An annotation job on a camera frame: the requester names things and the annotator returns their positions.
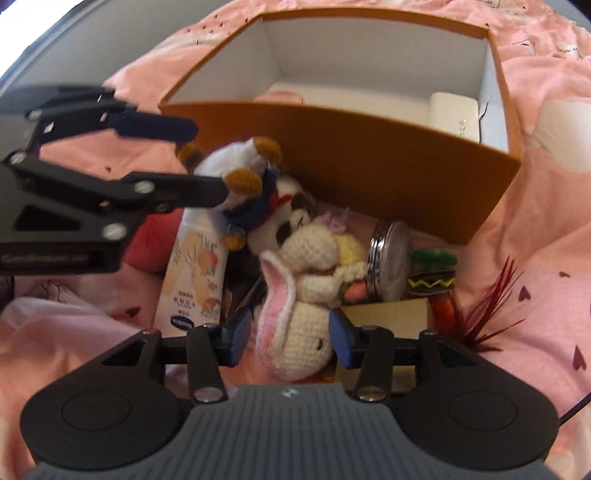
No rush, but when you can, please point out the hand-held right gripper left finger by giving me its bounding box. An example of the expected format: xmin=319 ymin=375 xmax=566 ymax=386
xmin=99 ymin=308 xmax=254 ymax=404

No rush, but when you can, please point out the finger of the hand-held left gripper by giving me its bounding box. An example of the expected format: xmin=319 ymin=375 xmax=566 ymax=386
xmin=25 ymin=84 xmax=200 ymax=145
xmin=0 ymin=150 xmax=230 ymax=245

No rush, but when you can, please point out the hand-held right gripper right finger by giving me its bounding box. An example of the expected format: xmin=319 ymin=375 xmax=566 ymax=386
xmin=329 ymin=307 xmax=485 ymax=402

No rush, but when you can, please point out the crochet rabbit with pink ears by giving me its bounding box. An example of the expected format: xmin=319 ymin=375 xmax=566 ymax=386
xmin=256 ymin=226 xmax=368 ymax=381

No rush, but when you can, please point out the small brown cardboard box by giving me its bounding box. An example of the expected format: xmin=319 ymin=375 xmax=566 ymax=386
xmin=342 ymin=298 xmax=435 ymax=395

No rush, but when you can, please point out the pink plush ball toy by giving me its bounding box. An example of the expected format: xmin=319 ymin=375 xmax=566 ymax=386
xmin=122 ymin=215 xmax=185 ymax=271

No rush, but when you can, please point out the plush dog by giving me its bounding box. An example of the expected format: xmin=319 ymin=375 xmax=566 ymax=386
xmin=178 ymin=136 xmax=319 ymax=252

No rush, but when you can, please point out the white hand cream tube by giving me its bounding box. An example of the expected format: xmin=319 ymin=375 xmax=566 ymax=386
xmin=154 ymin=208 xmax=232 ymax=330

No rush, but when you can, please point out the round metal tin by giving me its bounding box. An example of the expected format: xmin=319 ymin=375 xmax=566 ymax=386
xmin=367 ymin=219 xmax=414 ymax=303

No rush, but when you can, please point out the red feather shuttlecock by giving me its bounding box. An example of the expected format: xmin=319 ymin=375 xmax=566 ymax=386
xmin=406 ymin=248 xmax=527 ymax=354

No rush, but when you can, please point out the orange cardboard box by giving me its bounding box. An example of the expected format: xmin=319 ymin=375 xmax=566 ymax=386
xmin=158 ymin=7 xmax=523 ymax=245

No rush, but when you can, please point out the white rectangular case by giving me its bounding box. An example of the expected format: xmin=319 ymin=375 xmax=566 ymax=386
xmin=428 ymin=91 xmax=481 ymax=144

